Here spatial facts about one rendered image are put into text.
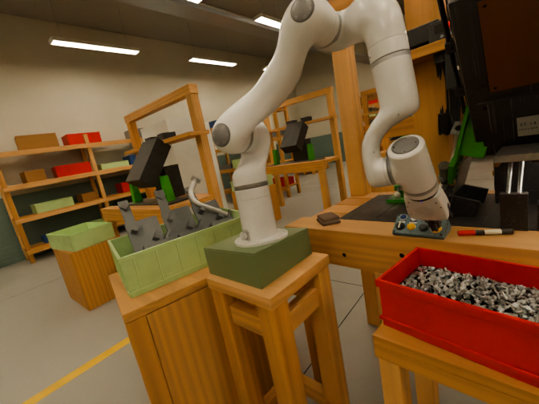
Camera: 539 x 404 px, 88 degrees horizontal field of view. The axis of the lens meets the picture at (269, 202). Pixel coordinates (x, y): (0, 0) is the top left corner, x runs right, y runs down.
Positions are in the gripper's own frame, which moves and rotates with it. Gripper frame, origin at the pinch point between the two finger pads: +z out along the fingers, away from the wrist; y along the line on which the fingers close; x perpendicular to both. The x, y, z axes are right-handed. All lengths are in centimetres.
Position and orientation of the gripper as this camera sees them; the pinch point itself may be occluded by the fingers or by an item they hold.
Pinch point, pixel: (434, 224)
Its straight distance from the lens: 96.7
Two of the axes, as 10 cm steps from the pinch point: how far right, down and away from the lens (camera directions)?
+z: 5.5, 6.3, 5.5
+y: 7.0, 0.1, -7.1
